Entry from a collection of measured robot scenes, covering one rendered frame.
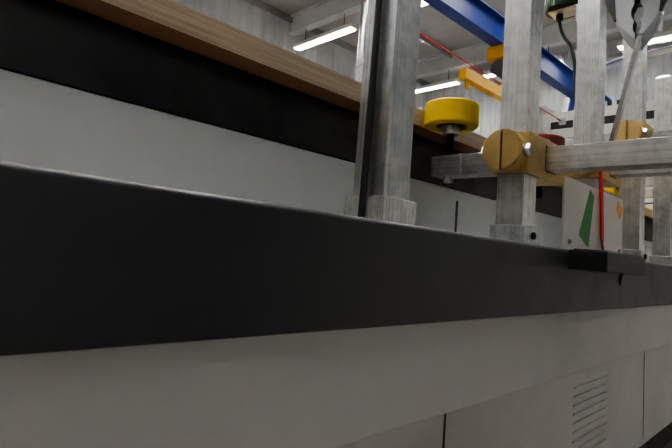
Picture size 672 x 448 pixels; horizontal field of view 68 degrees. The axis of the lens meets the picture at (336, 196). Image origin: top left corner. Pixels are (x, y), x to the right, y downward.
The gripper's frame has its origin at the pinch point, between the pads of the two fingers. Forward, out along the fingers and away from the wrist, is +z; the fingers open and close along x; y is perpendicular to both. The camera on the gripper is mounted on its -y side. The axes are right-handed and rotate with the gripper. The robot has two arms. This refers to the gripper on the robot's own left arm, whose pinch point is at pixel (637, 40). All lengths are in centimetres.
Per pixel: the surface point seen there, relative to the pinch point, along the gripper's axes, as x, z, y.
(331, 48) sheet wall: 707, -372, 594
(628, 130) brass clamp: 7.5, 7.2, 24.6
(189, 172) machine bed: 28, 28, -55
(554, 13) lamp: 13.7, -9.4, 3.1
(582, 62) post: 8.5, 0.8, 2.4
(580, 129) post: 8.5, 12.0, 2.3
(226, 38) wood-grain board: 24, 13, -54
